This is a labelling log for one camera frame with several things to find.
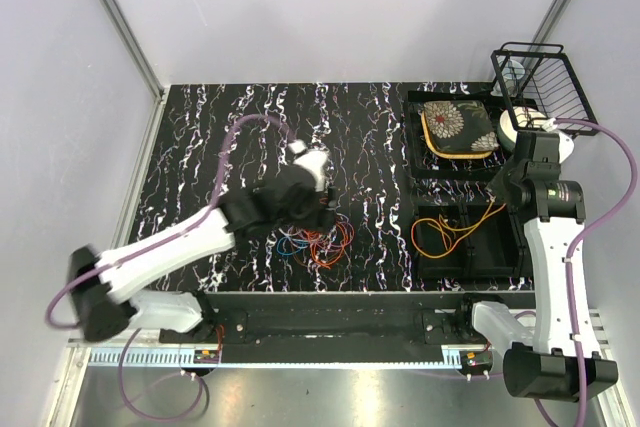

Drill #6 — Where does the black marble pattern mat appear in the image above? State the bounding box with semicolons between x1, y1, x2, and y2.
130;82;533;293

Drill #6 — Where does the black bin left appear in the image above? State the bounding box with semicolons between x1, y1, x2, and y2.
409;204;469;280

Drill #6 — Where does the aluminium rail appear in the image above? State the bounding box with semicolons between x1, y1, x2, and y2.
64;309;611;371

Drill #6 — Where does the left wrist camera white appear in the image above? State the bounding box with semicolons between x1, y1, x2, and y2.
288;139;329;192

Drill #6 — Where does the yellow cable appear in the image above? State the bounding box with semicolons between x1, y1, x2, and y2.
410;199;506;258

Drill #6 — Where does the black tray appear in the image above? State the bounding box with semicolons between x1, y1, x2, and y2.
404;90;510;181

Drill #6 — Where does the black bin middle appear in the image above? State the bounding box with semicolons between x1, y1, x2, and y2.
463;206;523;279

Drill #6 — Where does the floral black cushion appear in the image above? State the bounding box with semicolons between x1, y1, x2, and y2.
419;100;499;160

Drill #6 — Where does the white cup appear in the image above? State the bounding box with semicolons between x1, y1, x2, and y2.
502;59;526;97

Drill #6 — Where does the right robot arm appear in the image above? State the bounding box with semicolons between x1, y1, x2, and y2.
453;130;619;402

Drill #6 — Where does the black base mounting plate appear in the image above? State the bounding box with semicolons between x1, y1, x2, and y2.
158;289;531;346

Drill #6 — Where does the left aluminium frame post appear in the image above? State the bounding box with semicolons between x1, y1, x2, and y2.
69;0;169;103

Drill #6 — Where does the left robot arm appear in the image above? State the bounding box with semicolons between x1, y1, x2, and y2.
68;166;337;343

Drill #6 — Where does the white plate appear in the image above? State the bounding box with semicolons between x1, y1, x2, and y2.
497;106;548;153

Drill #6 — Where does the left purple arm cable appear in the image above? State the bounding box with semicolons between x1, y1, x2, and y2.
45;114;301;422

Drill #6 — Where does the black bin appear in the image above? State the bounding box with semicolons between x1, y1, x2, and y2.
409;204;469;280
463;206;523;279

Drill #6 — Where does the black wire dish rack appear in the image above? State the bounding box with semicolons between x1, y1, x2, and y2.
491;42;597;139

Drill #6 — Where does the blue cable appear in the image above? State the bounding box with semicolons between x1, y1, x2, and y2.
273;234;314;257

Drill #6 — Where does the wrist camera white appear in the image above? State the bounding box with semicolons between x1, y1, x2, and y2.
542;118;575;163
288;139;329;192

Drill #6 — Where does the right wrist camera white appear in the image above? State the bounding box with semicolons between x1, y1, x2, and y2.
542;118;575;163

